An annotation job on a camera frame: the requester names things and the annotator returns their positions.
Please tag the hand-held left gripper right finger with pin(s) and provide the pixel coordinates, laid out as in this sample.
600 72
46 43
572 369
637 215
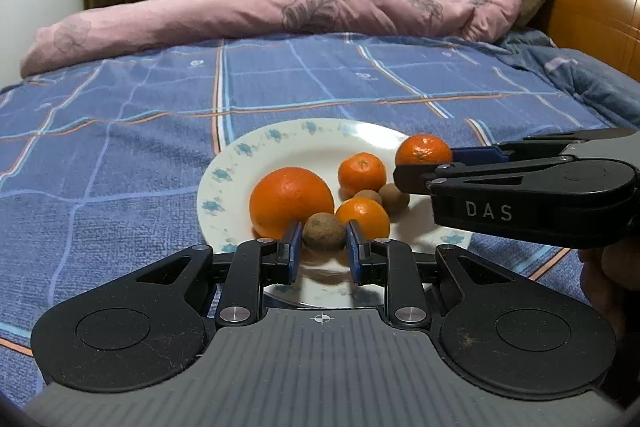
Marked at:
354 257

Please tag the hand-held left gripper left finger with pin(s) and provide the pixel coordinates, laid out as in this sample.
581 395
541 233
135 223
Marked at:
296 252

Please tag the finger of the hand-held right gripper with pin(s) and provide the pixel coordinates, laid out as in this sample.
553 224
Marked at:
475 154
412 179

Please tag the small mandarin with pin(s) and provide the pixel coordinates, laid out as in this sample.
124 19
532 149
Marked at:
422 149
365 214
362 174

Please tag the large orange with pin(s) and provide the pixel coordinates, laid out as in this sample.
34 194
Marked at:
290 199

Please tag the white floral-rim plate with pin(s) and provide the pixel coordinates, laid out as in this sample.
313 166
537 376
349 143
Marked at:
300 147

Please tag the person's right hand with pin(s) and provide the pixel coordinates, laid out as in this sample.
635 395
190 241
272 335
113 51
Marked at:
610 287

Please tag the grey-blue blanket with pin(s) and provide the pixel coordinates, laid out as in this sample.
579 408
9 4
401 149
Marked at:
575 77

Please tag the wooden headboard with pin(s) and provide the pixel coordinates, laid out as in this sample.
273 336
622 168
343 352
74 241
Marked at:
590 7

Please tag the blue plaid bed sheet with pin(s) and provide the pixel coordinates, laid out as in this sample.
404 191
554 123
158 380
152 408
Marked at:
100 157

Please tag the pink quilt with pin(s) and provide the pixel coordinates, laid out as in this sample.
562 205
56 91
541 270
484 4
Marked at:
200 17

